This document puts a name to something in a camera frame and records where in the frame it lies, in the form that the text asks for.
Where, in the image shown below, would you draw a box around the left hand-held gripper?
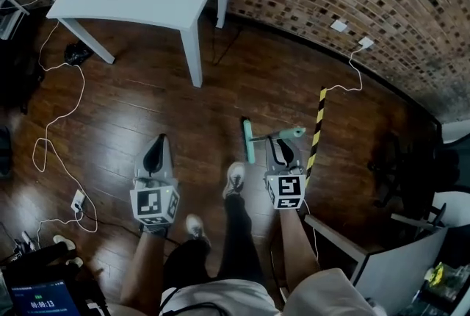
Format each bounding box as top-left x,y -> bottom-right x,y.
129,133 -> 181,227

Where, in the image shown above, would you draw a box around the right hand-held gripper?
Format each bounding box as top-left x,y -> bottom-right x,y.
264,137 -> 307,211

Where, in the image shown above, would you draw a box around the teal broom with metal handle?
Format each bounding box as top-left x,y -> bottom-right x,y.
240,116 -> 307,165

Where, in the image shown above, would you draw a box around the person's right forearm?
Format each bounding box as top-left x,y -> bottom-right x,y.
279,208 -> 322,294

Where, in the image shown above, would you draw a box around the person's left forearm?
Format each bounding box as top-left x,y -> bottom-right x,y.
118,233 -> 169,307

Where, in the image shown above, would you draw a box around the person's left hand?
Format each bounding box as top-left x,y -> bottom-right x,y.
139,223 -> 170,240

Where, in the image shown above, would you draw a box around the person's right white shoe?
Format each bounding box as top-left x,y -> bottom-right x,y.
221,161 -> 247,201

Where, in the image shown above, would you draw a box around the person's white shoe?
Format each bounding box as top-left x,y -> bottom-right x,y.
221,161 -> 247,201
184,213 -> 212,248

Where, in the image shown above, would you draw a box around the yellow black hazard tape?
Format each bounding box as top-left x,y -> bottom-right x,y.
304,86 -> 329,189

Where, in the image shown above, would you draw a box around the person's left white shoe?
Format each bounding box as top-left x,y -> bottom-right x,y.
184,213 -> 212,248

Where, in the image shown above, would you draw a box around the white power strip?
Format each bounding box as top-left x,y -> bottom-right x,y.
70,189 -> 87,214

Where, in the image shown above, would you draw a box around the person's black trousers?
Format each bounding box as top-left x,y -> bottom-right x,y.
161,193 -> 266,288

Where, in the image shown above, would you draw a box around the black office chair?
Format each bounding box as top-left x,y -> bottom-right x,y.
366,132 -> 462,215

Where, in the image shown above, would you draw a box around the black bag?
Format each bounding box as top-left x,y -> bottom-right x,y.
63,41 -> 94,66

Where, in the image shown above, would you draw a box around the person's white shirt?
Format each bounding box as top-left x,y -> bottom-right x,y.
106,267 -> 387,316

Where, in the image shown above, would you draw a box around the grey partition desk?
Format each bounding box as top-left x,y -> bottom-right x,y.
303,212 -> 451,312

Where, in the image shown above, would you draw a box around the tablet with timer screen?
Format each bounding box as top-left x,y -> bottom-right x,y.
8,279 -> 84,316

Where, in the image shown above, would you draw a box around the yellow green object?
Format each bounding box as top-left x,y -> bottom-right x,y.
423,262 -> 446,288

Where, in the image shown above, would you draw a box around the white metal shelf rack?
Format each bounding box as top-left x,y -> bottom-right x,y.
0,0 -> 31,41

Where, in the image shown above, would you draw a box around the black floor cable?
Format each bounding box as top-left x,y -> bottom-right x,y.
78,209 -> 181,247

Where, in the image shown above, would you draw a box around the long white cable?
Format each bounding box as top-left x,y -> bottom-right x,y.
32,21 -> 100,246

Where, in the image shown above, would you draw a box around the thin white cable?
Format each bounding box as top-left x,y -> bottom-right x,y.
324,47 -> 365,93

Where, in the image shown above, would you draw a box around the white wall outlet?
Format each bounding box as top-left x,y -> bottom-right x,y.
357,35 -> 376,51
329,18 -> 349,34

